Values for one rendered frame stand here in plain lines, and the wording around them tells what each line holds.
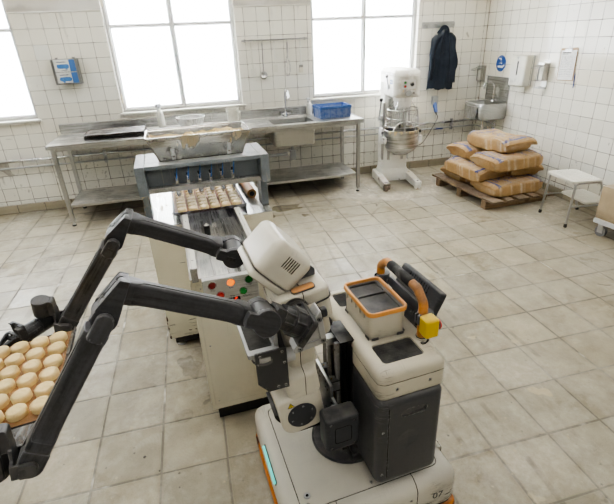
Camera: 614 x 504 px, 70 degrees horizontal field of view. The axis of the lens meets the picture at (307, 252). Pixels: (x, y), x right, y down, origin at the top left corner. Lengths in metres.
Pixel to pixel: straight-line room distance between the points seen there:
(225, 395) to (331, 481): 0.77
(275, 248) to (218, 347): 1.00
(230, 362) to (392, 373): 1.00
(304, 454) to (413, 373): 0.64
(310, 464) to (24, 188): 5.10
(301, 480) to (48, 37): 5.12
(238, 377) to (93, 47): 4.35
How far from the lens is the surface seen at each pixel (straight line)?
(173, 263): 2.69
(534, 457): 2.44
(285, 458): 1.90
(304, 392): 1.57
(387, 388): 1.47
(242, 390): 2.35
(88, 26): 5.78
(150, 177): 2.60
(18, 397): 1.45
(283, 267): 1.28
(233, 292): 1.98
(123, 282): 1.06
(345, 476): 1.85
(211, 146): 2.54
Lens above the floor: 1.76
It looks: 26 degrees down
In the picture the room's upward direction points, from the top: 3 degrees counter-clockwise
